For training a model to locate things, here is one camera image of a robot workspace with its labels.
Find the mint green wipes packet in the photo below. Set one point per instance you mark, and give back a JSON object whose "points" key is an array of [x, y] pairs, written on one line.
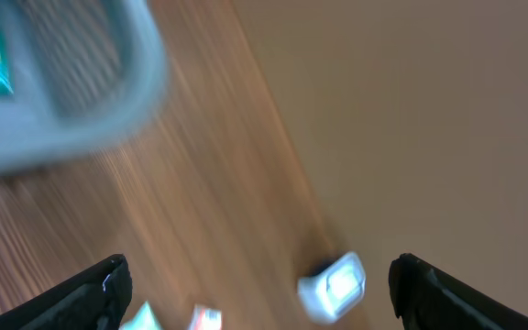
{"points": [[144, 319]]}

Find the white barcode scanner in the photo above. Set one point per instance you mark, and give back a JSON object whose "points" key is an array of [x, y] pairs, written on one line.
{"points": [[333, 290]]}

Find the grey plastic basket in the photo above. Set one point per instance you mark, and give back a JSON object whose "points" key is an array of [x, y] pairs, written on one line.
{"points": [[85, 75]]}

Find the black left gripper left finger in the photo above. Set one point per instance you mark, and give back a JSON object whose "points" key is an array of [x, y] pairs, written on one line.
{"points": [[94, 299]]}

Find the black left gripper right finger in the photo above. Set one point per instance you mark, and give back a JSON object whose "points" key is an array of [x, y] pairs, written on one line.
{"points": [[426, 298]]}

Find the red tissue pack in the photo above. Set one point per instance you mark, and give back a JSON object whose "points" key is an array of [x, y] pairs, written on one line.
{"points": [[205, 318]]}

